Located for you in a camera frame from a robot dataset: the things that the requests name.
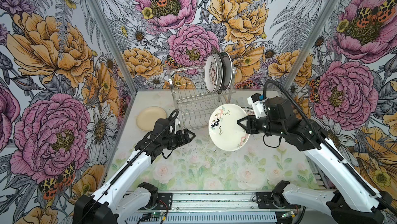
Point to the white plate orange sunburst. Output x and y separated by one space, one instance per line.
248 110

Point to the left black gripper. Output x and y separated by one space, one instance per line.
181 140

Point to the aluminium front rail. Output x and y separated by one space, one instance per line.
239 201

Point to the cream round plate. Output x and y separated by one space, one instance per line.
147 118

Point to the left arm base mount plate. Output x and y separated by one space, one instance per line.
160 201

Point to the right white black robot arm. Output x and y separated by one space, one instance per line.
354 201

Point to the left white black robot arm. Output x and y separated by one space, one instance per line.
111 204

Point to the green circuit board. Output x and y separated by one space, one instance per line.
154 215

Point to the white plate with black drawing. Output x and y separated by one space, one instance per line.
224 130

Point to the white plate green red rim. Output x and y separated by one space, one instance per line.
227 70

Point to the black square floral plate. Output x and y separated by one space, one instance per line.
216 52

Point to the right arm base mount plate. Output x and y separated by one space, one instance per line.
265 200

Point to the chrome wire dish rack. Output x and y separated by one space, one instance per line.
194 103

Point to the white vented panel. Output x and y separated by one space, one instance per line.
207 218

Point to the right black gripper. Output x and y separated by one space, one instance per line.
248 127

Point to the white plate red characters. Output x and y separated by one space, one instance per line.
211 73

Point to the white plate black rim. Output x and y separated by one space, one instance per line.
219 83

